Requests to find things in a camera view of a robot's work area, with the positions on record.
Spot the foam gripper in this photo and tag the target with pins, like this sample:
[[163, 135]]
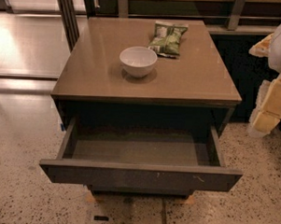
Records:
[[267, 112]]

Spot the grey top drawer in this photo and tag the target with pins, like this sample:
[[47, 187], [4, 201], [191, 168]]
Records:
[[140, 158]]

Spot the grey drawer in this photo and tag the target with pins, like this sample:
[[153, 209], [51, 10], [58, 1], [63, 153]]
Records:
[[172, 192], [140, 158]]

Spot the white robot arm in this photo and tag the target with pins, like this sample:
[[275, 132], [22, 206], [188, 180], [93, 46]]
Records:
[[270, 47]]

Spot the grey lower drawer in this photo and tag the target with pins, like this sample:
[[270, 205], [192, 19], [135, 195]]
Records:
[[172, 192]]

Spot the green snack bag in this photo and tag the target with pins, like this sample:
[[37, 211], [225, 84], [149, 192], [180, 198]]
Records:
[[167, 38]]

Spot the white ceramic bowl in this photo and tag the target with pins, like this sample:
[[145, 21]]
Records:
[[138, 61]]

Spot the metal railing frame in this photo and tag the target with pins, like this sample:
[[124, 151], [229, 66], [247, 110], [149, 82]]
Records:
[[230, 22]]

